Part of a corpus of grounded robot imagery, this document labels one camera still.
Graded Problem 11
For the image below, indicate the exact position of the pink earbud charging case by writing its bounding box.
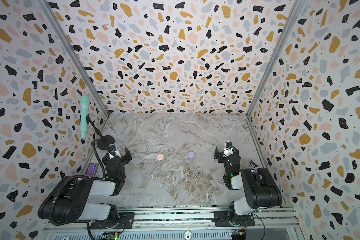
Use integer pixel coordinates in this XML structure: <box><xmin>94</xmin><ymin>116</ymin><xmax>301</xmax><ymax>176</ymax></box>
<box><xmin>156</xmin><ymin>154</ymin><xmax>165</xmax><ymax>161</ymax></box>

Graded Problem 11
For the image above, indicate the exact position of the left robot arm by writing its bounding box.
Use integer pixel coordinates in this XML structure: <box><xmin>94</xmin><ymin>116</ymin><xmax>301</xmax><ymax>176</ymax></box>
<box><xmin>38</xmin><ymin>148</ymin><xmax>132</xmax><ymax>229</ymax></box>

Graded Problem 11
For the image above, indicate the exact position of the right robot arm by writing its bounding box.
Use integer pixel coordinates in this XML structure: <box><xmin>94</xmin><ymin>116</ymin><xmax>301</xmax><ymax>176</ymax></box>
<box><xmin>214</xmin><ymin>142</ymin><xmax>282</xmax><ymax>227</ymax></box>

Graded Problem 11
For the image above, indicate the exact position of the purple earbud charging case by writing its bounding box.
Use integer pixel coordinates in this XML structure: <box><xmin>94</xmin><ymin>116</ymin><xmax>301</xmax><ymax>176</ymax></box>
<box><xmin>187</xmin><ymin>151</ymin><xmax>196</xmax><ymax>159</ymax></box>

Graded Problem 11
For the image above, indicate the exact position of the black microphone stand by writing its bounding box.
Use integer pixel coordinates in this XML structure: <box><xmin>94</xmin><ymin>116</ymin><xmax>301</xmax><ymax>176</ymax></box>
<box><xmin>87</xmin><ymin>115</ymin><xmax>115</xmax><ymax>150</ymax></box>

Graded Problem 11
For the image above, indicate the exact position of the colourful card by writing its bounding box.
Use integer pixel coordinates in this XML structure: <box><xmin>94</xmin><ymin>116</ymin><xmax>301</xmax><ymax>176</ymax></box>
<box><xmin>85</xmin><ymin>163</ymin><xmax>99</xmax><ymax>177</ymax></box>

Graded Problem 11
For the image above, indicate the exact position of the small dark wrapper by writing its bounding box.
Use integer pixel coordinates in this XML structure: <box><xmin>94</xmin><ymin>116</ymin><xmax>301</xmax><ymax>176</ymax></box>
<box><xmin>250</xmin><ymin>161</ymin><xmax>258</xmax><ymax>170</ymax></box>

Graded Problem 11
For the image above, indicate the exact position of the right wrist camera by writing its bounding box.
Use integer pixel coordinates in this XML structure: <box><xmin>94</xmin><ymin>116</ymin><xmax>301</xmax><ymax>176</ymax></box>
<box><xmin>223</xmin><ymin>141</ymin><xmax>233</xmax><ymax>157</ymax></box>

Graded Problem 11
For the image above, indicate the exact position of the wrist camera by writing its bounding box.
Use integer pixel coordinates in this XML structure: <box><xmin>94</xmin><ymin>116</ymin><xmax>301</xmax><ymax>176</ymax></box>
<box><xmin>109</xmin><ymin>144</ymin><xmax>122</xmax><ymax>158</ymax></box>
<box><xmin>223</xmin><ymin>141</ymin><xmax>233</xmax><ymax>157</ymax></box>

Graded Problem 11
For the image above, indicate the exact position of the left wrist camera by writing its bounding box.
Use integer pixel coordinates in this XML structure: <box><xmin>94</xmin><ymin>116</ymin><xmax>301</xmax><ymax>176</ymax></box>
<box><xmin>109</xmin><ymin>144</ymin><xmax>122</xmax><ymax>158</ymax></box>

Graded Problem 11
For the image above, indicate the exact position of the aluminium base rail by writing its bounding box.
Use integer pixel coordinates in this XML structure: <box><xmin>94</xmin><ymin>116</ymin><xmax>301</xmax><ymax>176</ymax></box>
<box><xmin>40</xmin><ymin>205</ymin><xmax>304</xmax><ymax>240</ymax></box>

